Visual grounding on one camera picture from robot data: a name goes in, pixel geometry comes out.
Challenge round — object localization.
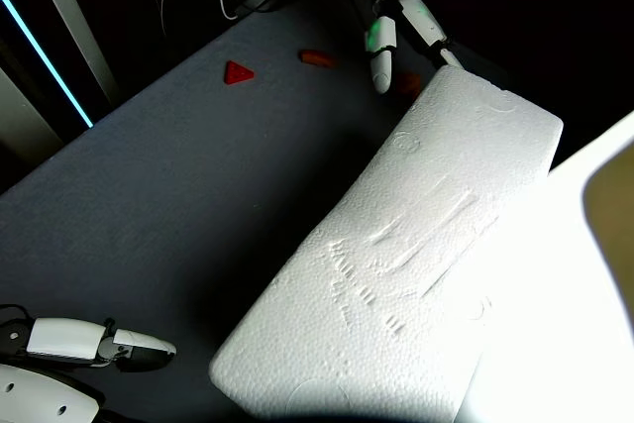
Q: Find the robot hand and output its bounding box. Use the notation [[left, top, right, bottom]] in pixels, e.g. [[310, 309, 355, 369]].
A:
[[25, 316, 178, 373]]

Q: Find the white styrofoam block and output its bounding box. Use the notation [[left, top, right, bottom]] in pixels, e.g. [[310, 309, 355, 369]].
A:
[[207, 64, 565, 423]]

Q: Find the grey table cloth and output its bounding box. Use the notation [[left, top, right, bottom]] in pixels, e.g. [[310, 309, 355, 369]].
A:
[[0, 0, 447, 423]]

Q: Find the beige side panel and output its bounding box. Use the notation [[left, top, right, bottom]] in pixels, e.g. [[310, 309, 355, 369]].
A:
[[0, 65, 63, 161]]

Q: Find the cyan light strip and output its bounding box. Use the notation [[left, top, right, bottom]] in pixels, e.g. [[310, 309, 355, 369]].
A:
[[0, 0, 95, 130]]

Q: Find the red triangle toy block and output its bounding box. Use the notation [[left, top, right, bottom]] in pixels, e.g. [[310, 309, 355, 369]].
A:
[[222, 59, 257, 88]]

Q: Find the long orange toy block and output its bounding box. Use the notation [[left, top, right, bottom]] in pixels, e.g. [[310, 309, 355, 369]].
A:
[[297, 49, 341, 69]]

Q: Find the small orange toy block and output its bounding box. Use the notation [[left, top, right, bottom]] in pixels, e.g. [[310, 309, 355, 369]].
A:
[[394, 71, 423, 96]]

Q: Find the white upright post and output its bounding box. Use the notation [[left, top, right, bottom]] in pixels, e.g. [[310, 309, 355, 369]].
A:
[[23, 0, 121, 103]]

